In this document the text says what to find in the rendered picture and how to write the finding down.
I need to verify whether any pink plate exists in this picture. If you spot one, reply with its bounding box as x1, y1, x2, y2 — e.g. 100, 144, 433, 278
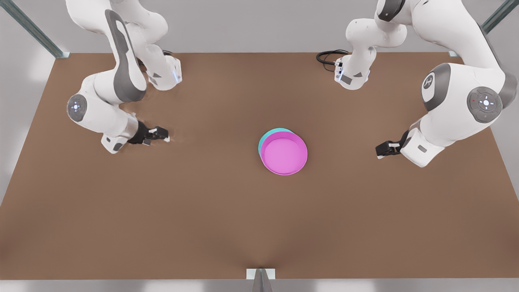
261, 131, 308, 176

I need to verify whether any blue plate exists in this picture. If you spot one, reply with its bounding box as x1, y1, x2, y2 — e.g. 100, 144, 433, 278
258, 128, 295, 157

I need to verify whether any black cable loop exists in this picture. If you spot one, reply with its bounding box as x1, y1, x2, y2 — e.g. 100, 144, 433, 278
316, 50, 351, 73

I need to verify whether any silver frame post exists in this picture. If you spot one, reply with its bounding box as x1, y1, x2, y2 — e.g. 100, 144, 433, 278
246, 268, 276, 292
0, 0, 71, 59
448, 0, 519, 58

